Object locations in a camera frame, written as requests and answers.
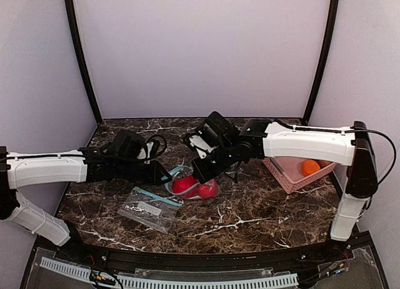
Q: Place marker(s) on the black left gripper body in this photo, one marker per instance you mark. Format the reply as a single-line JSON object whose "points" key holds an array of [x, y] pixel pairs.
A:
{"points": [[155, 172]]}

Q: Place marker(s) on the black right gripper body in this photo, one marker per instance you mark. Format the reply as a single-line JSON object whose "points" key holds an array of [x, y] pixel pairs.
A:
{"points": [[204, 169]]}

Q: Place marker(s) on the large clear zip bag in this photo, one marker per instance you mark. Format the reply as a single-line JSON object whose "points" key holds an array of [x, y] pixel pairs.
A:
{"points": [[179, 172]]}

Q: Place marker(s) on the red toy fruit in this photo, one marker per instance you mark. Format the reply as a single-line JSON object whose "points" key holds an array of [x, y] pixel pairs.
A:
{"points": [[207, 190]]}

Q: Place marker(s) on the brown toy kiwi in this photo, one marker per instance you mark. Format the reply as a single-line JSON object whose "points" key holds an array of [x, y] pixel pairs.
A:
{"points": [[323, 163]]}

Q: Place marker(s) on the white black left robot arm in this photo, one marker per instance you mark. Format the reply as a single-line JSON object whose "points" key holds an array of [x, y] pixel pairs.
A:
{"points": [[128, 157]]}

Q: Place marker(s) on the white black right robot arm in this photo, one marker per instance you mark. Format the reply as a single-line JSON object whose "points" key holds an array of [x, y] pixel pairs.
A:
{"points": [[347, 146]]}

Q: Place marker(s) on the small clear zip bag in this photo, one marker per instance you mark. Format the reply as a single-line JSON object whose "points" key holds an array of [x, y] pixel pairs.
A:
{"points": [[149, 209]]}

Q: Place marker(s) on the pink plastic basket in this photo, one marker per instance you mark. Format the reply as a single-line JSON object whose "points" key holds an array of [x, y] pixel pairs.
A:
{"points": [[287, 172]]}

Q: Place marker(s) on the orange toy fruit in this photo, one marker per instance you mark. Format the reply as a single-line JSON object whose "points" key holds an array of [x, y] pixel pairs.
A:
{"points": [[309, 167]]}

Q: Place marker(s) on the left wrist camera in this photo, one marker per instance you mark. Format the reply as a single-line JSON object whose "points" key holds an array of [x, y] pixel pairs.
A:
{"points": [[154, 147]]}

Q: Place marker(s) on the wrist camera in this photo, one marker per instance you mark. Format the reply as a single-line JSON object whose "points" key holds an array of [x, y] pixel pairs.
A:
{"points": [[213, 132], [154, 147]]}

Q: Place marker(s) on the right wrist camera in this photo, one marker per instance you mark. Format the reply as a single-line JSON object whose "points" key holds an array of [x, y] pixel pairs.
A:
{"points": [[213, 132]]}

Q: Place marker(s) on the black front rail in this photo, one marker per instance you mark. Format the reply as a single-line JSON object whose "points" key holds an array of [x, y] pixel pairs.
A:
{"points": [[303, 259]]}

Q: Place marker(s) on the white slotted cable duct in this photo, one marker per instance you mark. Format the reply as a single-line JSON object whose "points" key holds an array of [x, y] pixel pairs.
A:
{"points": [[171, 279]]}

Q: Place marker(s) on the left black frame post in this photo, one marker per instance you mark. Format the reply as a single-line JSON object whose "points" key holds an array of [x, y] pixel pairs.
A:
{"points": [[81, 61]]}

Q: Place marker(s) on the black frame post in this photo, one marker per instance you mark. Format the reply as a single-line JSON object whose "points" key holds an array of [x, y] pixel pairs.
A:
{"points": [[321, 64], [81, 61]]}

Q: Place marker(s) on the right black frame post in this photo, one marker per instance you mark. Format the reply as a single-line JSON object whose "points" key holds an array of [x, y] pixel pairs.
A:
{"points": [[321, 64]]}

